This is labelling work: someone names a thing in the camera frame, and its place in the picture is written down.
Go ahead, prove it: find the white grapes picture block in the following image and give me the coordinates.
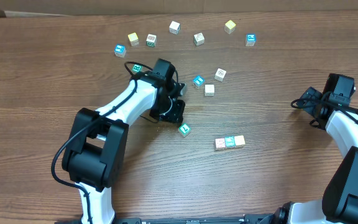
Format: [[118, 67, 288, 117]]
[[178, 123, 191, 137]]

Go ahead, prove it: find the red letter U block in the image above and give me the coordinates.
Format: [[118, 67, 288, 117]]
[[215, 138, 226, 151]]

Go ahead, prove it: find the white block blue side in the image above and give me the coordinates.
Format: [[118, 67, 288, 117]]
[[224, 136, 236, 148]]

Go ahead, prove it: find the yellow side picture block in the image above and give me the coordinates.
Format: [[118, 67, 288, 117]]
[[234, 135, 246, 147]]

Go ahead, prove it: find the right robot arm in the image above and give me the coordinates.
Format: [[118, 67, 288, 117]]
[[262, 73, 358, 224]]

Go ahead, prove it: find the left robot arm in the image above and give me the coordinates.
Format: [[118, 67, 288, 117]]
[[51, 59, 186, 223]]

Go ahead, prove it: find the blue letter T block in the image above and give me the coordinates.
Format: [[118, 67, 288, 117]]
[[193, 75, 205, 88]]

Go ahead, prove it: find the white block yellow side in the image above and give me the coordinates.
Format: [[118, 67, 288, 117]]
[[204, 84, 215, 96]]

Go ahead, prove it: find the green letter R block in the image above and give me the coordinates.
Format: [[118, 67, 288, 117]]
[[132, 64, 142, 73]]

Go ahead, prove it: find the white picture block dark side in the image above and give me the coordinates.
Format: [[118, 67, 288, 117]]
[[214, 68, 226, 82]]

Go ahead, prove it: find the wooden block green letter side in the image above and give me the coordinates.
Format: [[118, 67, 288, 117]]
[[146, 34, 157, 47]]

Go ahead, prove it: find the white picture block centre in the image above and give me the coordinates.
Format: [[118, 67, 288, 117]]
[[193, 32, 205, 46]]

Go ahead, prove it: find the blue letter block far left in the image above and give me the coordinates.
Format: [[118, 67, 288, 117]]
[[114, 44, 127, 58]]

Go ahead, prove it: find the yellow top block left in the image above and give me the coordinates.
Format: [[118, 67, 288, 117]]
[[128, 32, 139, 46]]

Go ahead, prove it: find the white block top centre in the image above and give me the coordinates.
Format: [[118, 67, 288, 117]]
[[169, 21, 180, 35]]

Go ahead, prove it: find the blue letter P block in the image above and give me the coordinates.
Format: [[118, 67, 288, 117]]
[[245, 34, 256, 47]]

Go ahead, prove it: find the yellow top block right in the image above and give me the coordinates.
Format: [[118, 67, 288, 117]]
[[224, 20, 236, 34]]

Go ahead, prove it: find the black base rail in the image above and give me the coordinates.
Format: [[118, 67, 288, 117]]
[[54, 213, 276, 224]]

